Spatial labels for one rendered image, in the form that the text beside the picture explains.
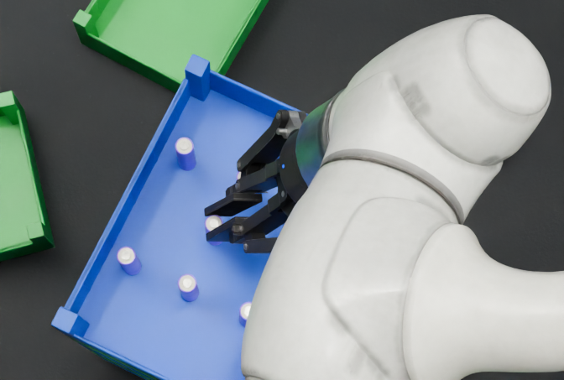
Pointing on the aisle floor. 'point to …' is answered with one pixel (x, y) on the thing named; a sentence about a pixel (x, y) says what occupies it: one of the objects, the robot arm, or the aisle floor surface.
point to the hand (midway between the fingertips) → (233, 217)
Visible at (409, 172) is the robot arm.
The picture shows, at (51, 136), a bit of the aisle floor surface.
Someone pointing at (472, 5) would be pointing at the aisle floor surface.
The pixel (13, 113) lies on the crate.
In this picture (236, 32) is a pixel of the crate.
